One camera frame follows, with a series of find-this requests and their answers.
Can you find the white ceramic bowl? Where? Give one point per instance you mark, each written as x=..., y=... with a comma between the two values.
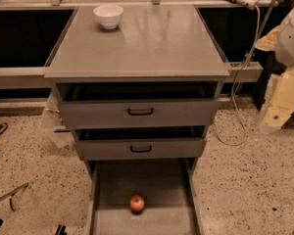
x=108, y=16

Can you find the metal rod on floor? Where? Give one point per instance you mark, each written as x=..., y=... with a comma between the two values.
x=13, y=192

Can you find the grey drawer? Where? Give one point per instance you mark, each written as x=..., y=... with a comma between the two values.
x=135, y=143
x=167, y=187
x=137, y=104

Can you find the grey middle drawer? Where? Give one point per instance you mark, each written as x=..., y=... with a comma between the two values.
x=135, y=143

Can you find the grey bottom drawer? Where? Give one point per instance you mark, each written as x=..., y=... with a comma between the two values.
x=167, y=187

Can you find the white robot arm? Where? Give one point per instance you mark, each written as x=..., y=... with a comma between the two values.
x=280, y=40

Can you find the grey top drawer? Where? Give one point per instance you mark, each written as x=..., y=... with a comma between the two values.
x=137, y=104

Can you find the grey metal rail frame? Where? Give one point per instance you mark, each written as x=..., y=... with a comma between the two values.
x=29, y=78

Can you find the grey drawer cabinet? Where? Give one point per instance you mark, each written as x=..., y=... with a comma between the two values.
x=152, y=44

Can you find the red apple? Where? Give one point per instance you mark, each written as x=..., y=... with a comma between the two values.
x=137, y=203

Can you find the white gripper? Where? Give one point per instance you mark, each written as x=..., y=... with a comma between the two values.
x=291, y=40

